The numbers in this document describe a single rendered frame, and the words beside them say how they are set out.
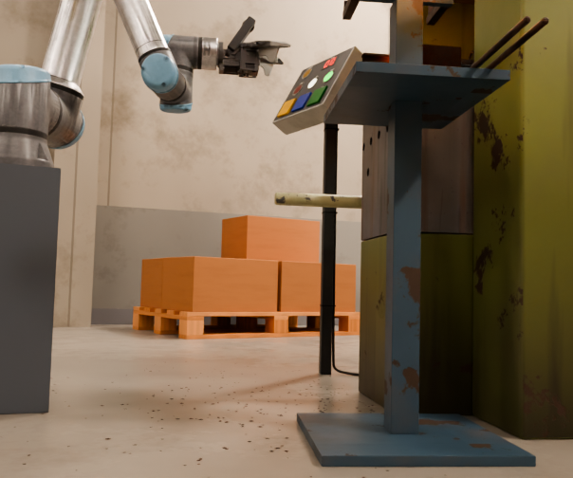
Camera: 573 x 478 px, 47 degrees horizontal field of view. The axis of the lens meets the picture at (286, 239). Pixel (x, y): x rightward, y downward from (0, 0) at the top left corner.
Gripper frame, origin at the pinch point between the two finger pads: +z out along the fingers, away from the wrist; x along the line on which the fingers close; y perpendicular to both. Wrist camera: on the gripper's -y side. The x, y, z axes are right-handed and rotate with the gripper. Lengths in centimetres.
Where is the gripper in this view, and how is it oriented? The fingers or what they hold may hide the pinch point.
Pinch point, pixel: (287, 52)
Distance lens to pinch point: 198.9
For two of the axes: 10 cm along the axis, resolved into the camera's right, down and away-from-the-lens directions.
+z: 9.9, 0.4, 1.4
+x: 1.4, -0.7, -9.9
